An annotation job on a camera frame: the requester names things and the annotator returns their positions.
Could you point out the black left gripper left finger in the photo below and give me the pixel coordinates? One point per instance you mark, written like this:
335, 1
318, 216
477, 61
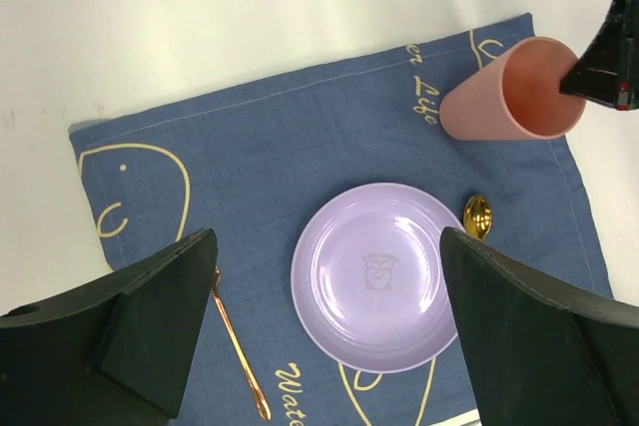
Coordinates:
117, 350

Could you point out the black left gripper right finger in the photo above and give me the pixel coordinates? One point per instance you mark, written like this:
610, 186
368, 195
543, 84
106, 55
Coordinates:
539, 350

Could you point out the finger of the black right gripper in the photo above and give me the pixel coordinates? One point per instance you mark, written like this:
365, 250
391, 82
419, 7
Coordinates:
607, 72

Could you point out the pink plastic cup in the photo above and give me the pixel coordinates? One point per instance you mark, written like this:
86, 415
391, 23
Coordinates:
515, 97

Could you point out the gold spoon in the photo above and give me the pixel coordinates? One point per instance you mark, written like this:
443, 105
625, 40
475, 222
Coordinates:
477, 218

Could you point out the copper fork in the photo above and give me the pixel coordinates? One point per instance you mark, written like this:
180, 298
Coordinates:
260, 399

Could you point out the purple plastic plate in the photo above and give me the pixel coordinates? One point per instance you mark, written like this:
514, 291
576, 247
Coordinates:
367, 281

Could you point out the blue denim placemat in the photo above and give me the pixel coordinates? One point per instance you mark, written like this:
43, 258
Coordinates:
256, 161

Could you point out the aluminium frame rail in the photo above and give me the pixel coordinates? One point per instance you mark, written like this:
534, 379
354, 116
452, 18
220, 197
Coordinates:
469, 418

